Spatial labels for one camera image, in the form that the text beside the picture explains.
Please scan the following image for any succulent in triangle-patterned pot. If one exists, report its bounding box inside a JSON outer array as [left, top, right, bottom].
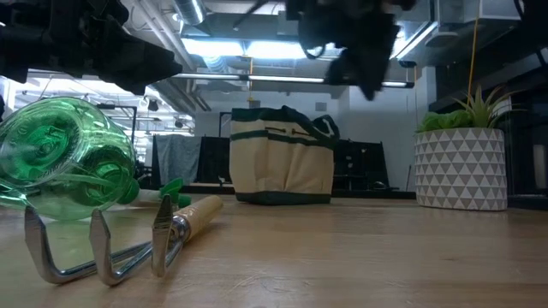
[[414, 84, 527, 211]]

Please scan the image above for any wooden-handled three-prong hand rake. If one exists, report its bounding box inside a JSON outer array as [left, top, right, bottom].
[[24, 195, 224, 287]]

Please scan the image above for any long LED light bar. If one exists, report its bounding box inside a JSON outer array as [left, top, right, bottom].
[[173, 72, 415, 89]]

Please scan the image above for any black panel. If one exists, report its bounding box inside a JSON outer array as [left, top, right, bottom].
[[195, 135, 232, 185], [333, 139, 390, 192]]

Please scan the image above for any beige green gardening tote bag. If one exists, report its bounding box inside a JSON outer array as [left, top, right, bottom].
[[229, 104, 342, 205]]

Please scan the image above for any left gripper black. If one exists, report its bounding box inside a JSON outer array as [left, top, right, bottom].
[[15, 0, 184, 97]]

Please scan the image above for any yellow hanging cord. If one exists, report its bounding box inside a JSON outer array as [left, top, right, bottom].
[[468, 16, 480, 104]]

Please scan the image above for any silver ceiling duct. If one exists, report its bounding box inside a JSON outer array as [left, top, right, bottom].
[[173, 0, 206, 26]]

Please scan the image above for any black aluminium table frame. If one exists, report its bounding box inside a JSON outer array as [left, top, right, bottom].
[[179, 183, 416, 200]]

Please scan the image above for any grey cloth cover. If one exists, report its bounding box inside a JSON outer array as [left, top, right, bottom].
[[153, 134, 202, 186]]

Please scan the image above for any black cabinet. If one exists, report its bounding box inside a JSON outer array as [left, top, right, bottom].
[[507, 85, 548, 198]]

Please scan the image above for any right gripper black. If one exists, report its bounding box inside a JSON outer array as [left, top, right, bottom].
[[284, 0, 417, 102]]

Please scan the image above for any green plastic spray bottle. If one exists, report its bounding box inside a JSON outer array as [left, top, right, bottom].
[[0, 96, 193, 222]]

